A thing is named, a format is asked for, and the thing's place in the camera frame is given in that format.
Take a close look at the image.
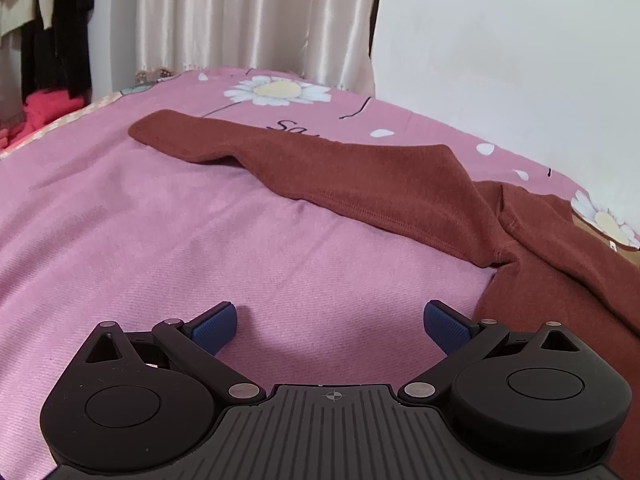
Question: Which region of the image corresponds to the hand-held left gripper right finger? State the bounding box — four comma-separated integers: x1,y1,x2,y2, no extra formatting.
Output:
398,300,591,404

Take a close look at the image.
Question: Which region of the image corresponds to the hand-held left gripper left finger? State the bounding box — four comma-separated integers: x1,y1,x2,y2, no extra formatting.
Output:
75,302,267,406

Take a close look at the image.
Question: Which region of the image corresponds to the brown knit sweater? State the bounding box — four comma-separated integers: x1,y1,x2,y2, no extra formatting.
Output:
128,109,640,396

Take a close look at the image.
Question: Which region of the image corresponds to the pink daisy print bed sheet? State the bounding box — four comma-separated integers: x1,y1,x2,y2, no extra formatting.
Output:
0,66,640,461

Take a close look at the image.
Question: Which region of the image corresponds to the red cloth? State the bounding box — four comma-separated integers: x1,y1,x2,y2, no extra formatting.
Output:
0,89,87,152

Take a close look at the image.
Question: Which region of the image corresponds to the cream floral satin curtain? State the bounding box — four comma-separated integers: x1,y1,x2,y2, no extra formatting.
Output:
135,0,384,92

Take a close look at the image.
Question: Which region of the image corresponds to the black hanging garment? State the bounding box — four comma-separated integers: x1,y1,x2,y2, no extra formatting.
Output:
20,0,94,107

